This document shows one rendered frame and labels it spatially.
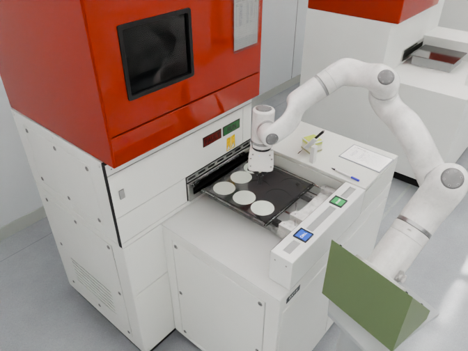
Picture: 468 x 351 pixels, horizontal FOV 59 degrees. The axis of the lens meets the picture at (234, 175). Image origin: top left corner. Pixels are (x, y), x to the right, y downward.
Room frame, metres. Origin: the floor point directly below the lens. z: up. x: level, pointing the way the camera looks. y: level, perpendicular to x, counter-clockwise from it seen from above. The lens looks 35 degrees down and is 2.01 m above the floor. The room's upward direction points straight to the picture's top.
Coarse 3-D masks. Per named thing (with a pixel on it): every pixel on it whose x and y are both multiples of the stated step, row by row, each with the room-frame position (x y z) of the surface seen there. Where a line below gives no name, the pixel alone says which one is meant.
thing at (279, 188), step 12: (240, 168) 1.65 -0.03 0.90; (228, 180) 1.55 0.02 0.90; (252, 180) 1.55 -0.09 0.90; (264, 180) 1.55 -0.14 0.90; (276, 180) 1.55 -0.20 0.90; (288, 180) 1.55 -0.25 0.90; (300, 180) 1.55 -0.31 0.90; (252, 192) 1.46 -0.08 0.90; (264, 192) 1.46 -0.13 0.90; (276, 192) 1.46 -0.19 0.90; (288, 192) 1.46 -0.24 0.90; (300, 192) 1.46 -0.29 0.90; (240, 204) 1.38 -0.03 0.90; (276, 204) 1.38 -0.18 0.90; (264, 216) 1.30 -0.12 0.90
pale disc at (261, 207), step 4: (252, 204) 1.38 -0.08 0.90; (256, 204) 1.38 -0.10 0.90; (260, 204) 1.38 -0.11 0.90; (264, 204) 1.38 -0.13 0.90; (268, 204) 1.38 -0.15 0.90; (252, 208) 1.35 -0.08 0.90; (256, 208) 1.35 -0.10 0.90; (260, 208) 1.35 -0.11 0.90; (264, 208) 1.35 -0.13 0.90; (268, 208) 1.35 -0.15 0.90; (272, 208) 1.35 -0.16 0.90; (256, 212) 1.32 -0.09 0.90; (260, 212) 1.32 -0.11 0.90; (264, 212) 1.32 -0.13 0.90; (268, 212) 1.32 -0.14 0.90
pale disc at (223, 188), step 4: (216, 184) 1.52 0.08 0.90; (220, 184) 1.52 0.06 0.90; (224, 184) 1.52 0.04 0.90; (228, 184) 1.52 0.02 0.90; (232, 184) 1.52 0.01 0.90; (216, 188) 1.49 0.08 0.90; (220, 188) 1.49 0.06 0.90; (224, 188) 1.49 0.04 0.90; (228, 188) 1.49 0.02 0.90; (232, 188) 1.49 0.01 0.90; (216, 192) 1.46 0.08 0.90; (220, 192) 1.46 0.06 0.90; (224, 192) 1.46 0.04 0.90; (228, 192) 1.46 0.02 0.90; (232, 192) 1.46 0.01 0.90
